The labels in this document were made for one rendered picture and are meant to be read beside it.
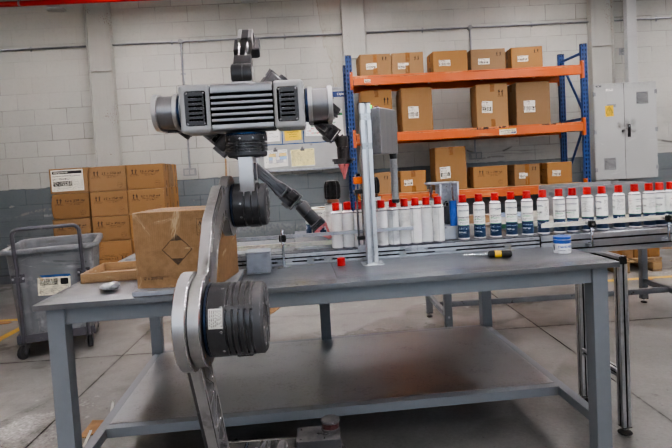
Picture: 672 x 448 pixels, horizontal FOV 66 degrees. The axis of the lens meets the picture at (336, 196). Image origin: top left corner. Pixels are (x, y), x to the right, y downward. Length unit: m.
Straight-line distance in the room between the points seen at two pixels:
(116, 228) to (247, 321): 4.46
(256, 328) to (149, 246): 0.80
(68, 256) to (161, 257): 2.34
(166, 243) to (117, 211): 3.71
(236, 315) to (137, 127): 5.99
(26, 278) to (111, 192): 1.61
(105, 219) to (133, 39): 2.63
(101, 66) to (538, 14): 5.62
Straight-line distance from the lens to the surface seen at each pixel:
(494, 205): 2.44
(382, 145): 2.14
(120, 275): 2.30
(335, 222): 2.28
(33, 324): 4.39
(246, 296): 1.26
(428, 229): 2.36
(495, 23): 7.37
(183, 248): 1.90
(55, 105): 7.55
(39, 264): 4.27
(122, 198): 5.60
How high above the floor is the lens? 1.23
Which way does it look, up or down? 3 degrees down
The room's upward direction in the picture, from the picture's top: 3 degrees counter-clockwise
